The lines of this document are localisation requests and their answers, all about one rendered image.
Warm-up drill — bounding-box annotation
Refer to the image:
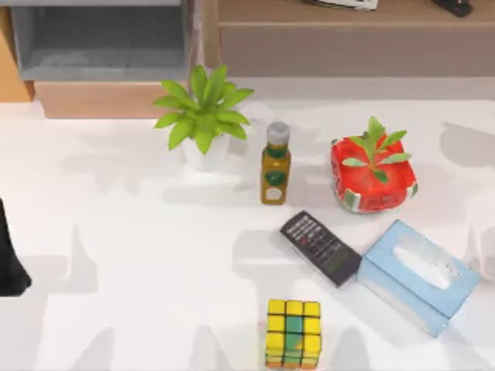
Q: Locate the olive green bottle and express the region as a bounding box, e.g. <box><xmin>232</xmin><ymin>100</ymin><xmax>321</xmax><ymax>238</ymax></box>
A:
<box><xmin>259</xmin><ymin>121</ymin><xmax>292</xmax><ymax>206</ymax></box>

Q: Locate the green plant in white pot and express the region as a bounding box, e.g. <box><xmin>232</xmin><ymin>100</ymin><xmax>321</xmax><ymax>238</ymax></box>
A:
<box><xmin>152</xmin><ymin>64</ymin><xmax>256</xmax><ymax>173</ymax></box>

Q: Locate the black calculator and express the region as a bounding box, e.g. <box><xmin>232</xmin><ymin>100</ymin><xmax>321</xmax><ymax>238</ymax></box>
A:
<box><xmin>279</xmin><ymin>209</ymin><xmax>363</xmax><ymax>288</ymax></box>

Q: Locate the red pot with green plant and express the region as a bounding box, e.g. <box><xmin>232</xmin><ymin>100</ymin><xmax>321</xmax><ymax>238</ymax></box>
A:
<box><xmin>329</xmin><ymin>115</ymin><xmax>420</xmax><ymax>214</ymax></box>

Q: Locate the yellow puzzle cube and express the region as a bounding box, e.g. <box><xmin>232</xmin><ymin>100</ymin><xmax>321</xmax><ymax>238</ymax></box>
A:
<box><xmin>265</xmin><ymin>298</ymin><xmax>323</xmax><ymax>369</ymax></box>

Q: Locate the pale wooden drawer front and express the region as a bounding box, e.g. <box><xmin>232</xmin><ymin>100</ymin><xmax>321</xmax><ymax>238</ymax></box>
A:
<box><xmin>34</xmin><ymin>80</ymin><xmax>193</xmax><ymax>119</ymax></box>

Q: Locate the wooden open shelf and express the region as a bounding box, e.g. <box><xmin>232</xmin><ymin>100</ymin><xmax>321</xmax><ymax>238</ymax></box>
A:
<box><xmin>202</xmin><ymin>0</ymin><xmax>495</xmax><ymax>80</ymax></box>

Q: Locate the light blue tissue box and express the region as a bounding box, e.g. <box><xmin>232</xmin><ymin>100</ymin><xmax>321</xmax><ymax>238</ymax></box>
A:
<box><xmin>356</xmin><ymin>219</ymin><xmax>483</xmax><ymax>339</ymax></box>

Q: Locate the white stapler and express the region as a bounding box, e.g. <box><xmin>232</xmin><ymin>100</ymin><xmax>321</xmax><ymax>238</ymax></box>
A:
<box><xmin>302</xmin><ymin>0</ymin><xmax>379</xmax><ymax>12</ymax></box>

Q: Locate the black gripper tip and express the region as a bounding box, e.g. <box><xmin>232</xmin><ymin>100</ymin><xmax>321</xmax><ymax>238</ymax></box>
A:
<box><xmin>0</xmin><ymin>198</ymin><xmax>32</xmax><ymax>298</ymax></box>

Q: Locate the wooden cupboard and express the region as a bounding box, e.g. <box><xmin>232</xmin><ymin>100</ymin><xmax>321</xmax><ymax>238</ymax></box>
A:
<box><xmin>0</xmin><ymin>6</ymin><xmax>36</xmax><ymax>104</ymax></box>

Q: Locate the black stapler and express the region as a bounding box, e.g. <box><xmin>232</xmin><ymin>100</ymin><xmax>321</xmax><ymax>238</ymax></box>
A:
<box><xmin>431</xmin><ymin>0</ymin><xmax>474</xmax><ymax>19</ymax></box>

